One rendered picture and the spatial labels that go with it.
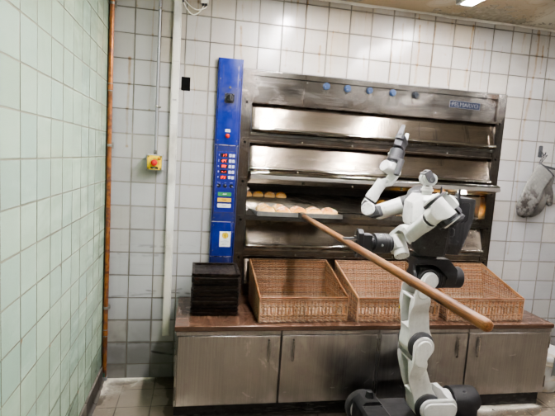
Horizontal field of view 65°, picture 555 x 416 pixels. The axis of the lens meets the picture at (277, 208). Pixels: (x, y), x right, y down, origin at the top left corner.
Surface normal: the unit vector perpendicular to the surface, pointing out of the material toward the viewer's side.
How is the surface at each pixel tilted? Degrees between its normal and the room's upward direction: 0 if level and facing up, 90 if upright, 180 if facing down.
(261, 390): 90
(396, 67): 90
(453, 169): 68
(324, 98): 90
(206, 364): 90
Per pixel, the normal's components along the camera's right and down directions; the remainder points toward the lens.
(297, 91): 0.18, 0.16
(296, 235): 0.19, -0.22
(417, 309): 0.24, 0.52
